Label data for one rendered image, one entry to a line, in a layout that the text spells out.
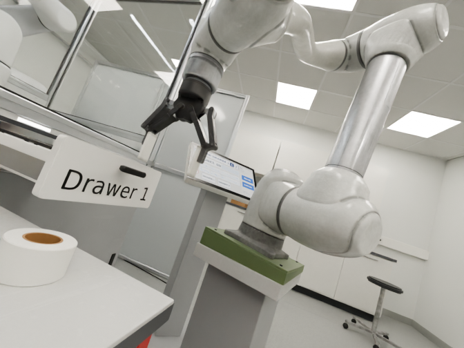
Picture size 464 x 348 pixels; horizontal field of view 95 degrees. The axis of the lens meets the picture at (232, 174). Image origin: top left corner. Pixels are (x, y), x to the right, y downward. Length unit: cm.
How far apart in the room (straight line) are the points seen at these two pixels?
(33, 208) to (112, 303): 62
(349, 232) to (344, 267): 313
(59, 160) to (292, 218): 51
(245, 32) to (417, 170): 466
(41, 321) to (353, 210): 51
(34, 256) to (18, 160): 27
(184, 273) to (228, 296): 78
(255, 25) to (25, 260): 46
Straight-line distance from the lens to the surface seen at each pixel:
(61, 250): 32
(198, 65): 54
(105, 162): 51
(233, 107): 242
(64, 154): 46
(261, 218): 67
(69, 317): 29
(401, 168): 484
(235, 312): 71
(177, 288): 149
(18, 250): 32
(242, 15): 46
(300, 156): 393
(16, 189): 84
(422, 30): 85
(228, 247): 65
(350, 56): 93
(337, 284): 367
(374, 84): 75
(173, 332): 163
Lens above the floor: 91
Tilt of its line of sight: 7 degrees up
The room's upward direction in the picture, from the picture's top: 19 degrees clockwise
